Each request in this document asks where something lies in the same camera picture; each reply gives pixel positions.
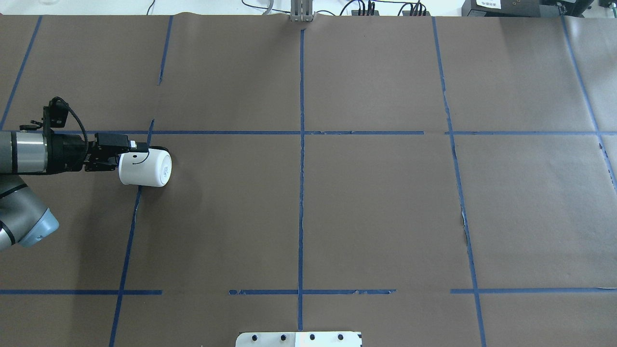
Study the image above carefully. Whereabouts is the black device with label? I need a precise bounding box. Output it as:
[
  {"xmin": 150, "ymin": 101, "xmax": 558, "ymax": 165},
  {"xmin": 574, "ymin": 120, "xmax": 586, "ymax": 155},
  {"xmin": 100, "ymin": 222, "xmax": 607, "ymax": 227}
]
[{"xmin": 461, "ymin": 0, "xmax": 541, "ymax": 17}]

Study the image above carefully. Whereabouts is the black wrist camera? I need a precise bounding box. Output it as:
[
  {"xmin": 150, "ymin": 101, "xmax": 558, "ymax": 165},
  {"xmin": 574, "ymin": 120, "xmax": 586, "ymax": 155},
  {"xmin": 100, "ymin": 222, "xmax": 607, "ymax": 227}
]
[{"xmin": 42, "ymin": 96, "xmax": 70, "ymax": 128}]

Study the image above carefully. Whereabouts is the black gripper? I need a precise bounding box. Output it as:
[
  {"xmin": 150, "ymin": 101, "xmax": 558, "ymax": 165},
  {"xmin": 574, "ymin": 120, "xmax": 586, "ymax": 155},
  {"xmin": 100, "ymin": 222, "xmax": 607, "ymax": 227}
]
[{"xmin": 84, "ymin": 133, "xmax": 148, "ymax": 172}]

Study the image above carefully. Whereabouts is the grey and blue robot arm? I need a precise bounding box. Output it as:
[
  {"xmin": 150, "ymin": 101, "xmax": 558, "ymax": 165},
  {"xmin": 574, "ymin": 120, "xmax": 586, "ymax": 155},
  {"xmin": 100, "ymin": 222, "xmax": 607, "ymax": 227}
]
[{"xmin": 0, "ymin": 131, "xmax": 148, "ymax": 250}]

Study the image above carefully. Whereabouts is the grey aluminium post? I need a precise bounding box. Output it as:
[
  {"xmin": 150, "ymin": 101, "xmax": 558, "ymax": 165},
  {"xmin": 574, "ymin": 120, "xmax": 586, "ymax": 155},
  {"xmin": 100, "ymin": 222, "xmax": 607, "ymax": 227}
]
[{"xmin": 289, "ymin": 0, "xmax": 314, "ymax": 23}]

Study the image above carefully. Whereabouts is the brown paper table cover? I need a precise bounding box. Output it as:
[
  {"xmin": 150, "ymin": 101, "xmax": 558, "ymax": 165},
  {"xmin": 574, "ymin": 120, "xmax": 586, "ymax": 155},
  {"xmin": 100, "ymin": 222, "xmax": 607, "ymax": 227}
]
[{"xmin": 1, "ymin": 13, "xmax": 616, "ymax": 347}]

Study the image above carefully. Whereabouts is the white smiley face mug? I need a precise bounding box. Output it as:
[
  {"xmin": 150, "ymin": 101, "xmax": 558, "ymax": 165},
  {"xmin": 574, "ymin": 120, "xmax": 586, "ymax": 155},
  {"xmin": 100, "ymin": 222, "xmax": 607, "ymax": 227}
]
[{"xmin": 118, "ymin": 148, "xmax": 173, "ymax": 187}]

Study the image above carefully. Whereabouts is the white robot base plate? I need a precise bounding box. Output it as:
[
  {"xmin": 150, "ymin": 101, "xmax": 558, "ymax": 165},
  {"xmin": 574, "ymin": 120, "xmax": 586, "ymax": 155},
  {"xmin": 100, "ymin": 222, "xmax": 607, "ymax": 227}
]
[{"xmin": 235, "ymin": 331, "xmax": 363, "ymax": 347}]

